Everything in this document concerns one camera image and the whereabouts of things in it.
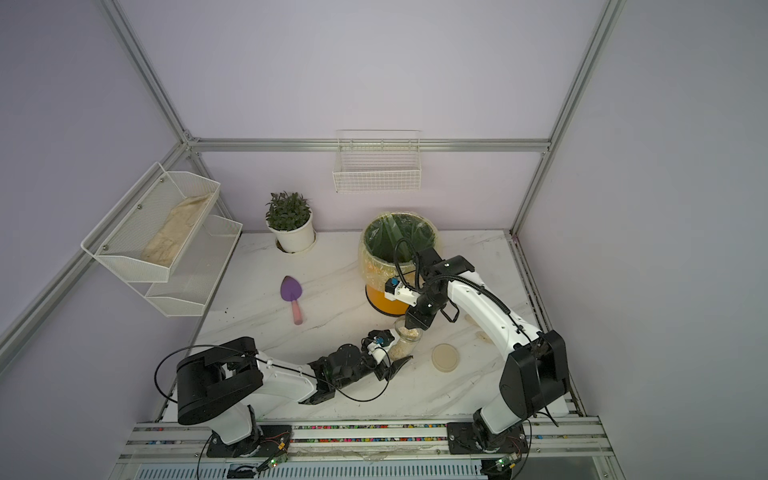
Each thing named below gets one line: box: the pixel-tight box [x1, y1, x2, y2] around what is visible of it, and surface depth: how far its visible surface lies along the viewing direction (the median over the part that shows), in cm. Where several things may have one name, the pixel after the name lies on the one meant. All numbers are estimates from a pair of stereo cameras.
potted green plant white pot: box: [265, 190, 317, 254], surface depth 106 cm
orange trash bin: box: [365, 285, 410, 316], surface depth 82 cm
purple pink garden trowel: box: [280, 275, 303, 325], surface depth 103 cm
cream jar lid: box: [431, 343, 459, 373], surface depth 88 cm
